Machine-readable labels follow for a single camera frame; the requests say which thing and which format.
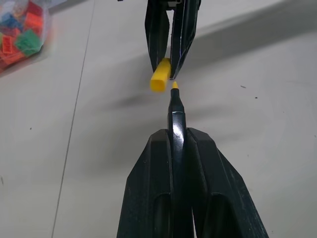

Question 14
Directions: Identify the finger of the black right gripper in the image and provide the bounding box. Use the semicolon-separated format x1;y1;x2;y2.
170;0;202;80
144;0;172;73

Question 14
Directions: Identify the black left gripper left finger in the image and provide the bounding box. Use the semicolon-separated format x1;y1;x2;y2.
116;128;174;238

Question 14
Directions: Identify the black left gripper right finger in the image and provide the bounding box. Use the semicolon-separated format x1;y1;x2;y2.
186;127;270;238

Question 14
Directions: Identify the yellow marker cap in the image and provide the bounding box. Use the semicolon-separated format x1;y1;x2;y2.
150;58;172;93

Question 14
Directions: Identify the black marker with yellow tip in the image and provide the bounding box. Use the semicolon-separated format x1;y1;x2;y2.
166;81;197;238

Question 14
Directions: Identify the clear bag of coloured bricks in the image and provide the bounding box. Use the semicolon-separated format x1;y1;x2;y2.
0;0;54;76

